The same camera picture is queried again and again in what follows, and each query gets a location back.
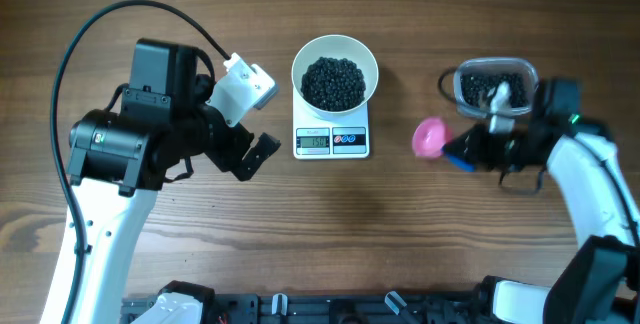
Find pink scoop blue handle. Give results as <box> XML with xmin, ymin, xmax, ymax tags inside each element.
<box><xmin>411</xmin><ymin>117</ymin><xmax>475</xmax><ymax>172</ymax></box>

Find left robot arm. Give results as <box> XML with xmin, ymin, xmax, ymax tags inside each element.
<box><xmin>42</xmin><ymin>39</ymin><xmax>280</xmax><ymax>323</ymax></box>

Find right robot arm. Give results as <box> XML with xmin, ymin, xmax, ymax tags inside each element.
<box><xmin>443</xmin><ymin>78</ymin><xmax>639</xmax><ymax>323</ymax></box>

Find white digital kitchen scale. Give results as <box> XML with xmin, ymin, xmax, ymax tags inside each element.
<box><xmin>293</xmin><ymin>89</ymin><xmax>371</xmax><ymax>160</ymax></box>

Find white bowl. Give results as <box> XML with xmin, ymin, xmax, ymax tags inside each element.
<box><xmin>291</xmin><ymin>34</ymin><xmax>379</xmax><ymax>114</ymax></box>

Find clear plastic container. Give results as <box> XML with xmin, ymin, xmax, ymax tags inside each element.
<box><xmin>453</xmin><ymin>57</ymin><xmax>538</xmax><ymax>118</ymax></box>

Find black beans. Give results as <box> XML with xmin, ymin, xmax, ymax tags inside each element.
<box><xmin>300</xmin><ymin>57</ymin><xmax>366</xmax><ymax>112</ymax></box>

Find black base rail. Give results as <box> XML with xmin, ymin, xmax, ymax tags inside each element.
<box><xmin>121</xmin><ymin>280</ymin><xmax>566</xmax><ymax>324</ymax></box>

